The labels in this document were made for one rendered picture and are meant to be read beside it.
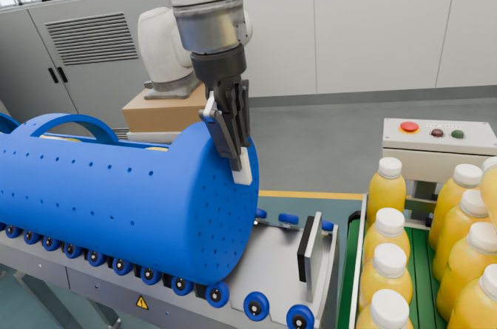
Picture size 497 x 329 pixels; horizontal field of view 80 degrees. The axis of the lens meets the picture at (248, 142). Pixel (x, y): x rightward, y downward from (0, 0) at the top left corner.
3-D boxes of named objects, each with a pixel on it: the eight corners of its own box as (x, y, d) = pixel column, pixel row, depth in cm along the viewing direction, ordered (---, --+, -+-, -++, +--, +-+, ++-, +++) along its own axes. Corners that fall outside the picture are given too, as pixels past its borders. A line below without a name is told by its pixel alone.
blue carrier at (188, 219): (34, 174, 105) (1, 96, 94) (264, 217, 71) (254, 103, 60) (-68, 224, 81) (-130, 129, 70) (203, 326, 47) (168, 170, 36)
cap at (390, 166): (388, 177, 54) (389, 169, 54) (374, 166, 58) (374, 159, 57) (405, 171, 55) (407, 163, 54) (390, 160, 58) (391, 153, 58)
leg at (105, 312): (115, 317, 153) (58, 233, 121) (123, 320, 151) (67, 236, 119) (106, 328, 149) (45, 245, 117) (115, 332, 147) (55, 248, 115)
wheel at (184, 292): (191, 297, 55) (186, 302, 54) (173, 287, 57) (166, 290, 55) (197, 274, 55) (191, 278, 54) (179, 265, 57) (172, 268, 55)
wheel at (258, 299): (248, 287, 51) (242, 290, 50) (272, 293, 50) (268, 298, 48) (245, 313, 51) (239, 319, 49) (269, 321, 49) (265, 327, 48)
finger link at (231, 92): (234, 87, 42) (231, 91, 41) (245, 153, 48) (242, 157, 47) (211, 87, 44) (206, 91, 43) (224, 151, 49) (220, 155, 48)
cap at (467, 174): (485, 183, 50) (488, 174, 49) (460, 184, 50) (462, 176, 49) (473, 169, 53) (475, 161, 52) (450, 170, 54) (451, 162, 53)
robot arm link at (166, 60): (148, 74, 112) (126, 12, 100) (194, 61, 116) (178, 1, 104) (151, 87, 99) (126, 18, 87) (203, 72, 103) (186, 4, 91)
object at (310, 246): (310, 254, 61) (308, 210, 54) (322, 256, 60) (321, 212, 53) (299, 299, 53) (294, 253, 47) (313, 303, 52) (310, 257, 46)
